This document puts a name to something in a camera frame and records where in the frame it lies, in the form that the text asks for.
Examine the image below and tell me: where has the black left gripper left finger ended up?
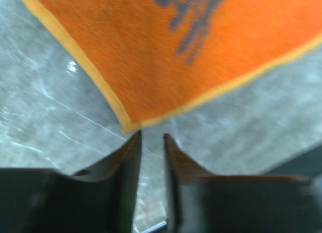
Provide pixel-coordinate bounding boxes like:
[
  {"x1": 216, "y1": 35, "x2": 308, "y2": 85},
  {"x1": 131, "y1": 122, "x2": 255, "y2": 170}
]
[{"x1": 1, "y1": 131, "x2": 142, "y2": 232}]

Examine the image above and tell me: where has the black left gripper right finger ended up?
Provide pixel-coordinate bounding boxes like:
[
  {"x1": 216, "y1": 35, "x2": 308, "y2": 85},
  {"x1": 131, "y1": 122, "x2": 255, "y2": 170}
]
[{"x1": 164, "y1": 133, "x2": 321, "y2": 232}]

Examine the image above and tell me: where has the orange and grey towel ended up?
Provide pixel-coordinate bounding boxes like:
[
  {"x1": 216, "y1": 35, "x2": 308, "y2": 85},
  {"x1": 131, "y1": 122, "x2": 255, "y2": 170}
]
[{"x1": 21, "y1": 0, "x2": 321, "y2": 132}]

